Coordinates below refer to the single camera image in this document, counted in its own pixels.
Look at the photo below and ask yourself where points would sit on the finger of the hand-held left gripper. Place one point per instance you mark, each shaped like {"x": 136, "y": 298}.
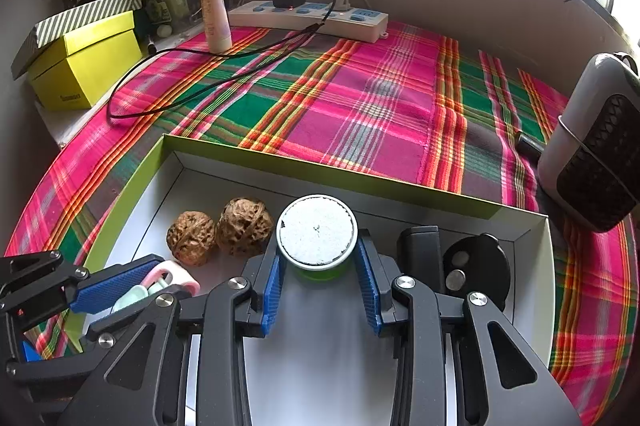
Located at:
{"x": 115, "y": 286}
{"x": 60, "y": 351}

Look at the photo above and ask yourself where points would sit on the smooth-ridged brown walnut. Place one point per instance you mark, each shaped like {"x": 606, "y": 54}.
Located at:
{"x": 192, "y": 238}

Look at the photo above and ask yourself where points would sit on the green white cardboard box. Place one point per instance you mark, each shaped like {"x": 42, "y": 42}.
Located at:
{"x": 200, "y": 191}

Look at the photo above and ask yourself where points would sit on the black round case silver studs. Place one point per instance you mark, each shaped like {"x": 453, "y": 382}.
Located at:
{"x": 480, "y": 261}

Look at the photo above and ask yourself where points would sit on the grey space heater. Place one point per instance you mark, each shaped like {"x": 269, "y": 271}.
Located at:
{"x": 595, "y": 146}

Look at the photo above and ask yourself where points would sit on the pink green plaid tablecloth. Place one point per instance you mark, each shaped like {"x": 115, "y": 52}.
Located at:
{"x": 375, "y": 106}

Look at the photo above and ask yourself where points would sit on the striped box lid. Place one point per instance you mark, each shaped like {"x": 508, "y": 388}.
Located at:
{"x": 85, "y": 16}

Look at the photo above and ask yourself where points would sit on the white blue power strip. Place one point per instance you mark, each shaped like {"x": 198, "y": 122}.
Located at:
{"x": 280, "y": 18}

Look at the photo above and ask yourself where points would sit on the white plug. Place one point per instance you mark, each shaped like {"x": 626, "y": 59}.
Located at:
{"x": 345, "y": 0}

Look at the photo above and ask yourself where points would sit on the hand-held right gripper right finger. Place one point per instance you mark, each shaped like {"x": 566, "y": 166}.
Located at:
{"x": 367, "y": 296}

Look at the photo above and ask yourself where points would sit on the yellow cardboard box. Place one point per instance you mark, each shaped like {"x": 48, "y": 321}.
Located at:
{"x": 85, "y": 66}

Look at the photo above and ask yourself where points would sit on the cream cosmetic tube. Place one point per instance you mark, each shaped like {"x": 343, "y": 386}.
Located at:
{"x": 214, "y": 6}

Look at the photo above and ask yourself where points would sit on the knobbly brown walnut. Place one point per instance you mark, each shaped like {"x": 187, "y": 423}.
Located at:
{"x": 245, "y": 226}

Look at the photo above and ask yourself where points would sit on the green spool white cap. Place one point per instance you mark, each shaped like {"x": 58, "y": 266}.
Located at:
{"x": 316, "y": 231}

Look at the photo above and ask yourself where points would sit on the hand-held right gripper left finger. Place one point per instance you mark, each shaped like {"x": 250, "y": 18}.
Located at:
{"x": 272, "y": 301}

